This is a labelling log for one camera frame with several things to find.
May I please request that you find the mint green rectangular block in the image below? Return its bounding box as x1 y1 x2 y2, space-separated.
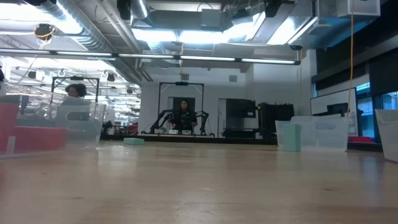
282 123 302 152

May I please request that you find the orange rectangular block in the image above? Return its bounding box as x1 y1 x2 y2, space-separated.
14 126 68 152

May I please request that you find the person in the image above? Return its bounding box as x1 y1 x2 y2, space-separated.
169 99 198 133
57 83 94 122

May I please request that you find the small light blue block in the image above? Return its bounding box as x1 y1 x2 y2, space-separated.
123 138 146 146

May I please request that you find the black equipment cabinet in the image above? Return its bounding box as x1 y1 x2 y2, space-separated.
257 102 295 140

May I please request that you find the grey ceiling junction box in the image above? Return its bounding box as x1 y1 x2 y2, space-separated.
200 8 223 29

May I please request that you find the overhead light bar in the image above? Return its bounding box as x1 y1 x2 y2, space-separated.
0 47 302 66

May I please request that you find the clear plastic bin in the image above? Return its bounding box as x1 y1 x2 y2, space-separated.
0 81 107 156
374 108 398 164
275 114 351 152

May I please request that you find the black monitor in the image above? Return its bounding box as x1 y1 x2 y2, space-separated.
326 102 349 117

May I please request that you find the red case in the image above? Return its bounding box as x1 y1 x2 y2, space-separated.
347 136 373 144

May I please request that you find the white ceiling unit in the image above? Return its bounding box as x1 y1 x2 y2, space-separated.
335 0 382 18

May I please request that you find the black table edge frame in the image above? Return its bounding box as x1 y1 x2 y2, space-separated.
99 134 384 153

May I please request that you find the black wall screen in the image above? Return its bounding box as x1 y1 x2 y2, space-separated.
226 98 257 128

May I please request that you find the silver spiral ventilation duct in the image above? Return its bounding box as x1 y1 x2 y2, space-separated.
34 0 144 86
129 0 169 55

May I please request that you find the rectangular metal air duct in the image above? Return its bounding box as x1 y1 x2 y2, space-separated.
251 0 320 46

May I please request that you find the black cable reel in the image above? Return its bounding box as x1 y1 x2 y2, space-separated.
33 23 57 41

